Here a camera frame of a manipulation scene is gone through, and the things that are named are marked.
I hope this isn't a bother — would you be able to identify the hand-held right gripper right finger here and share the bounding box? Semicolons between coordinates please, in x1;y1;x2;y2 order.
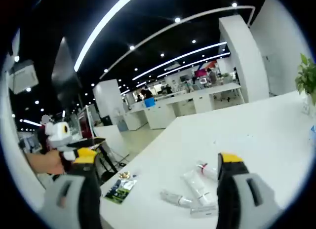
216;152;284;229

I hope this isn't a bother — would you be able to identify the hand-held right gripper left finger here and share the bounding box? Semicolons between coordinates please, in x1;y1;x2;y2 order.
40;148;103;229

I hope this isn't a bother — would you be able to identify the green printed packet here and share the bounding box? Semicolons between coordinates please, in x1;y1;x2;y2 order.
103;178;138;204

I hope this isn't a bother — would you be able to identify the white skincare bottle red collar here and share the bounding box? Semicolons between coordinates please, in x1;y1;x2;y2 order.
196;160;219;182

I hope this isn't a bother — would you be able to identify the large white skincare tube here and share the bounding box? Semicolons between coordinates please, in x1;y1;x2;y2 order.
180;172;215;207

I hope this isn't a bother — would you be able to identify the person's left hand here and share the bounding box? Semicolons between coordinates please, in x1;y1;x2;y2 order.
40;149;67;175

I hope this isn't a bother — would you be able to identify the person in white shirt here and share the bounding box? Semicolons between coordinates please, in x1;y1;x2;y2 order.
0;85;54;211

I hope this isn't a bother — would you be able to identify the white square pillar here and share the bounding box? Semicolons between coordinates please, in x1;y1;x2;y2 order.
93;78;125;126

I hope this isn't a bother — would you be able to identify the white ceiling unit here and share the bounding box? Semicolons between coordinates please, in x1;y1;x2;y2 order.
8;60;40;94

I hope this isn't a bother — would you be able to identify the curved ceiling light strip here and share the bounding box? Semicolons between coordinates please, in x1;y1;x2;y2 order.
73;0;143;72

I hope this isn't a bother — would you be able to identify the long white counter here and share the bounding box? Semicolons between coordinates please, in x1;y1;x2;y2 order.
123;82;245;130

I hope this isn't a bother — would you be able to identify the clear glass vase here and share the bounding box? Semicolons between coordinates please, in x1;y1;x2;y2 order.
300;94;316;116

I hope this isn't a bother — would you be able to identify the wide white pillar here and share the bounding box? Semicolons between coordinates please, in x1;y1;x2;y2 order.
218;15;270;103

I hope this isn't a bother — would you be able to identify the green potted plant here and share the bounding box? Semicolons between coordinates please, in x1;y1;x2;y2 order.
295;53;316;105

